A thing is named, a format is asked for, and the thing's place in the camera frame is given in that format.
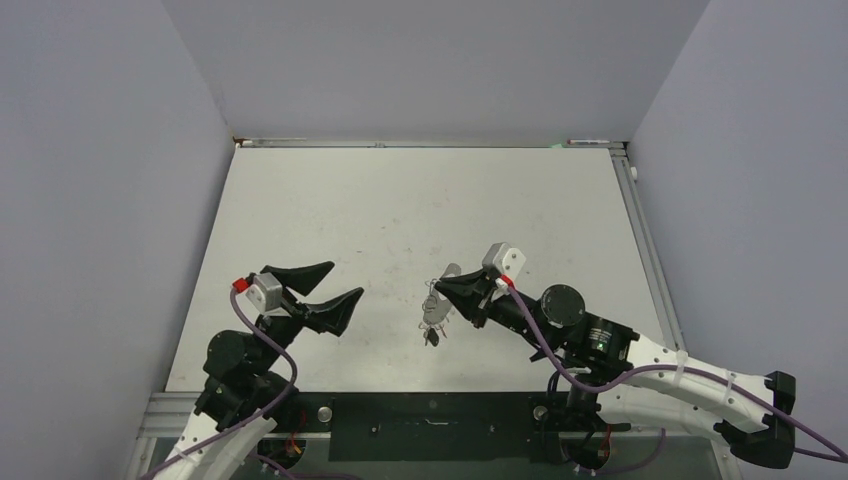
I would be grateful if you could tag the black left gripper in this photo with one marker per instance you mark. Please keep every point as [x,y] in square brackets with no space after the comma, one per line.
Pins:
[331,314]

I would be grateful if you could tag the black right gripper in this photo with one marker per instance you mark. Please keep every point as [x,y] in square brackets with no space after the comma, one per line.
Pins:
[462,289]

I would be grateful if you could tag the steel oval key holder plate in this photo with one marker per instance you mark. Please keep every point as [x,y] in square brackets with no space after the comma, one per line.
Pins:
[435,308]

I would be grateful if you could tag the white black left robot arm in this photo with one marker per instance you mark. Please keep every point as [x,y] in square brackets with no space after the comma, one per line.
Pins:
[250,404]

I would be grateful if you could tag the black key tag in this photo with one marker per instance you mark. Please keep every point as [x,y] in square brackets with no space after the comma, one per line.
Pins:
[432,337]

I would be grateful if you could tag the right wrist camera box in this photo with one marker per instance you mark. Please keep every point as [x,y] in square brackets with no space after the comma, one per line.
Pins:
[504,262]

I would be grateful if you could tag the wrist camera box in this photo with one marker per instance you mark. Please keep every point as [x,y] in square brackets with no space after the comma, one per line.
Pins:
[263,290]
[504,262]

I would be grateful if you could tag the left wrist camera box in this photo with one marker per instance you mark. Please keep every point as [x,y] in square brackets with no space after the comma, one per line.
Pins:
[263,290]

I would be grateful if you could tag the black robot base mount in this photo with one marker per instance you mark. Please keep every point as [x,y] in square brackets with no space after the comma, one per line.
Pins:
[458,426]

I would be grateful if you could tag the marker pen on rail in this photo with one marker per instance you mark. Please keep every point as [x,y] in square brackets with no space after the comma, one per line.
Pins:
[588,143]

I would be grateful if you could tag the aluminium table edge rail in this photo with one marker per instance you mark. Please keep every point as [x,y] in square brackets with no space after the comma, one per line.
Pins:
[662,278]

